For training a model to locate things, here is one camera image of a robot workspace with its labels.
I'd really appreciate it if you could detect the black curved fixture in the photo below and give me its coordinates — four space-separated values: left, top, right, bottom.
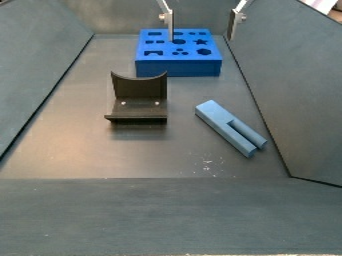
104 72 168 122

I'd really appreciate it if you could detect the blue foam shape-hole block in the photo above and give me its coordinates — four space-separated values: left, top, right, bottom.
134 28 221 77

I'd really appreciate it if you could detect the light blue square-circle object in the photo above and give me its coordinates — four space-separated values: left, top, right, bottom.
194 100 267 158

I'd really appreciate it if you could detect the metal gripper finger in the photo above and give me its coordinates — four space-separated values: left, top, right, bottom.
227 0 248 40
156 0 173 41

